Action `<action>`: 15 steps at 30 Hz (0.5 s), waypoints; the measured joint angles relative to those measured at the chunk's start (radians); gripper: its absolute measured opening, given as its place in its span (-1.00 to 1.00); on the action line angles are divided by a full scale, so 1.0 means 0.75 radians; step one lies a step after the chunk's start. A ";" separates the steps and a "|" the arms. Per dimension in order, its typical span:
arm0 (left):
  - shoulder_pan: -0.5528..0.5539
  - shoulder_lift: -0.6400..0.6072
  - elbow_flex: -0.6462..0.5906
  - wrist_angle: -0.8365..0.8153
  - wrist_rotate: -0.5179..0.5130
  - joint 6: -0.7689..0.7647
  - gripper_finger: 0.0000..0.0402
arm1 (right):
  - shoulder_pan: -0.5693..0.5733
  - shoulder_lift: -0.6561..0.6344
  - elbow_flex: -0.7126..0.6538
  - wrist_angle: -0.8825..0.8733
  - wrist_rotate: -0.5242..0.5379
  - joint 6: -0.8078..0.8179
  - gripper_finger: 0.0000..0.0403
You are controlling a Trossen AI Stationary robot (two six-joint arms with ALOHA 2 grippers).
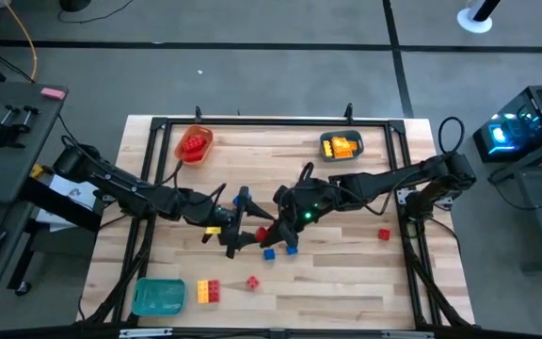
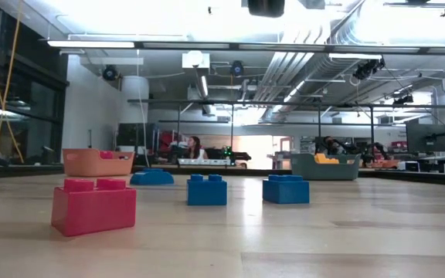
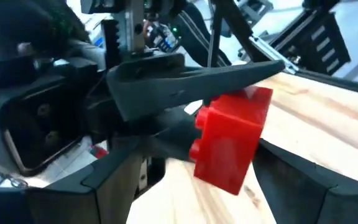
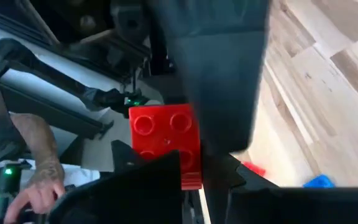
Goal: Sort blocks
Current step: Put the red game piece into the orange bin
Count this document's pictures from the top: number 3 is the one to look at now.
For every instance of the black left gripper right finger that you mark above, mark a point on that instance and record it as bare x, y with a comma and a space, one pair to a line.
322, 205

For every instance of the red block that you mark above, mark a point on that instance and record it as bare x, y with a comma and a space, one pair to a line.
232, 143

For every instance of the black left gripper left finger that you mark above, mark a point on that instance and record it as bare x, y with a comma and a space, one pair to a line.
57, 205

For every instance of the black computer case with lights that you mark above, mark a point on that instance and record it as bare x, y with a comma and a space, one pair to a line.
315, 40

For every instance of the black aluminium frame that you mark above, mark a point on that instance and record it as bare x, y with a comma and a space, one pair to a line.
337, 81

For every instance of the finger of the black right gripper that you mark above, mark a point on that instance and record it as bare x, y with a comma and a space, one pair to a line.
172, 140
166, 84

